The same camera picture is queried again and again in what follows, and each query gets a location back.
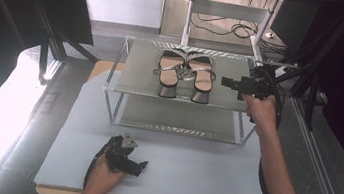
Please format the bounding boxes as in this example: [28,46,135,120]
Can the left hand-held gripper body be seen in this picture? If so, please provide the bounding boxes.
[103,130,145,176]

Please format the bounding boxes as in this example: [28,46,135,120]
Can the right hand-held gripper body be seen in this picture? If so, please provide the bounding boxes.
[235,63,282,104]

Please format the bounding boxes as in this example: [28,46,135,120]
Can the rhinestone strap heeled sandal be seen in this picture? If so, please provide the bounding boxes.
[175,48,220,106]
[149,47,189,101]

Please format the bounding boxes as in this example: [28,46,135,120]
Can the metal two-tier shoe rack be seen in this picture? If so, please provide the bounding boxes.
[97,33,267,148]

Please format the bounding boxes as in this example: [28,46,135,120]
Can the person's right hand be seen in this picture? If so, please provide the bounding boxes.
[238,90,281,134]

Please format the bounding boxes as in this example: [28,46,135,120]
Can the person's left hand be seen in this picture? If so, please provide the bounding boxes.
[83,151,130,194]

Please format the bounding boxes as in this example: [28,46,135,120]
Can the pale grey table mat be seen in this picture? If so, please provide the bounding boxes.
[32,60,282,194]

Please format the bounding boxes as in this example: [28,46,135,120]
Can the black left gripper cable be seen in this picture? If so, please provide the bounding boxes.
[81,137,112,193]

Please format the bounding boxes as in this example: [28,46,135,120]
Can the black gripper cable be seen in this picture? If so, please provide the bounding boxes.
[81,137,112,193]
[247,68,313,194]

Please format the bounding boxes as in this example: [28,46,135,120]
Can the black metal frame strut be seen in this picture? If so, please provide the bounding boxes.
[14,0,108,92]
[268,0,344,136]

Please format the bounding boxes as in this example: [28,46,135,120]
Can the black floor cables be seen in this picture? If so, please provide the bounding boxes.
[188,0,295,56]

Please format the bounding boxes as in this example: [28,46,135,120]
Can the white metal desk frame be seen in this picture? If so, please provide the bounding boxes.
[179,0,282,68]

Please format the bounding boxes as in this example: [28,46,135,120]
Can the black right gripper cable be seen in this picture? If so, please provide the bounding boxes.
[247,68,313,194]

